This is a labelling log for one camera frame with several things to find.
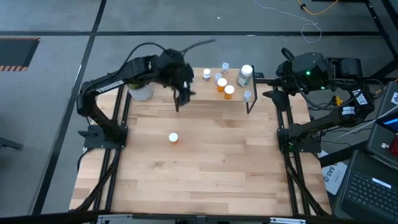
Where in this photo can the black hazard-striped floor mat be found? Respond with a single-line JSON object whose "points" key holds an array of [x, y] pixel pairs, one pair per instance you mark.
{"points": [[15, 53]]}

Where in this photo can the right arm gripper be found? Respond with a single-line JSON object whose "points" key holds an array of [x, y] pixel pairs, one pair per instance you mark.
{"points": [[306, 70]]}

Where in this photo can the grey laptop with blue screen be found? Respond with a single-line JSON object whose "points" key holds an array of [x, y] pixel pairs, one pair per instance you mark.
{"points": [[381, 140]]}

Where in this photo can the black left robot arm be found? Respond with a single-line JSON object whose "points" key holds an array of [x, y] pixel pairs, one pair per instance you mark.
{"points": [[109, 85]]}

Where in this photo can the black laptop with keyboard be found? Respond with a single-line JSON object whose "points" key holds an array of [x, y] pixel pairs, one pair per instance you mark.
{"points": [[370, 193]]}

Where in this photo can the small clear pill bottle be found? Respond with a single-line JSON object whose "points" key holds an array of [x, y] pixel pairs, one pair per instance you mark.
{"points": [[247, 95], [185, 84], [218, 76], [225, 67]]}

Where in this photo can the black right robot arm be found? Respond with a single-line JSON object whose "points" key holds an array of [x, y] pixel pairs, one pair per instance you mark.
{"points": [[342, 115]]}

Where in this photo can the white printed paper sheet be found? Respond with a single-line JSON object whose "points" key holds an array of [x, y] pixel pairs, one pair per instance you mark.
{"points": [[334, 177]]}

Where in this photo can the dark furniture leg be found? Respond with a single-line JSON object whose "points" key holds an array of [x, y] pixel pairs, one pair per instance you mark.
{"points": [[9, 143]]}

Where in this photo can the wooden shelf with black frame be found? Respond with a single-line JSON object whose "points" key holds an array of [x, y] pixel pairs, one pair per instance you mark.
{"points": [[205, 93]]}

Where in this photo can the large green-labelled white-capped bottle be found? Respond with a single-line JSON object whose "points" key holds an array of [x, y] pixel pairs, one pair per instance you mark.
{"points": [[244, 75]]}

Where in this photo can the orange pill bottle white cap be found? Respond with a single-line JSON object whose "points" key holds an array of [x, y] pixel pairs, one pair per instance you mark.
{"points": [[173, 137], [221, 83], [229, 91]]}

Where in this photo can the red object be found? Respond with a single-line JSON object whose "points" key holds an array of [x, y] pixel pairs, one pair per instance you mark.
{"points": [[395, 146]]}

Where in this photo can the black camera rig frame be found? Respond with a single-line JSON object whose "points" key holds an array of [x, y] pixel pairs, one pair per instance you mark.
{"points": [[62, 217]]}

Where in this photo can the white patterned plant pot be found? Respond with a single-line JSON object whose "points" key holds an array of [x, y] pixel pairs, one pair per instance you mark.
{"points": [[141, 92]]}

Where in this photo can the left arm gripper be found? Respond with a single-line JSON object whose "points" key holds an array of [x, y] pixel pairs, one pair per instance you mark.
{"points": [[178, 76]]}

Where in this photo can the white medicine bottle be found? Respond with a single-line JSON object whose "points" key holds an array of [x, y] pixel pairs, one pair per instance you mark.
{"points": [[206, 74]]}

